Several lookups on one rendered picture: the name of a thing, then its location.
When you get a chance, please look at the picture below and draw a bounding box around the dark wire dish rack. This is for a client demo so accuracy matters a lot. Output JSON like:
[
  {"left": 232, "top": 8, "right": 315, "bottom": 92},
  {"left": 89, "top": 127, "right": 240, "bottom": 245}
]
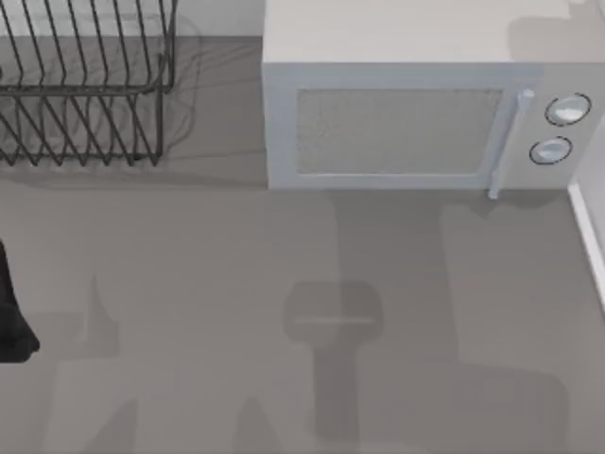
[{"left": 0, "top": 0, "right": 179, "bottom": 167}]

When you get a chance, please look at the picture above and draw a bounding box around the large microwave knob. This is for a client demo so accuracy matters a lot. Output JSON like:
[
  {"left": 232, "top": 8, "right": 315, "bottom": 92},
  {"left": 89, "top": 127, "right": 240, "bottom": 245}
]
[{"left": 544, "top": 93, "right": 593, "bottom": 127}]

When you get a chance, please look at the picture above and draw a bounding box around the microwave oven door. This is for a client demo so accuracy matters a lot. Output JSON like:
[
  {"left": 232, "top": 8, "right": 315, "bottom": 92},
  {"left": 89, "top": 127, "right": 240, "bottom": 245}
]
[{"left": 262, "top": 62, "right": 545, "bottom": 191}]

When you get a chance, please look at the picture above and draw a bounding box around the pale microwave door handle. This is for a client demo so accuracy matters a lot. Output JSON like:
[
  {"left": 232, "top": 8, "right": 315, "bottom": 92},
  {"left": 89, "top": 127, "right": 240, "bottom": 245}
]
[{"left": 487, "top": 88, "right": 536, "bottom": 200}]

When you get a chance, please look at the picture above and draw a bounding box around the small microwave knob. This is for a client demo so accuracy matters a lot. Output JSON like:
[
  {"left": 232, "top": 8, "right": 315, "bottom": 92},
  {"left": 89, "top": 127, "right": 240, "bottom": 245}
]
[{"left": 528, "top": 136, "right": 574, "bottom": 166}]

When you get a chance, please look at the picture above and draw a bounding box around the pale microwave oven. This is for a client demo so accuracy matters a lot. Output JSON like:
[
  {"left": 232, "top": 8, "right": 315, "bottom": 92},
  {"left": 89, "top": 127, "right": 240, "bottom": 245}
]
[{"left": 261, "top": 0, "right": 605, "bottom": 200}]

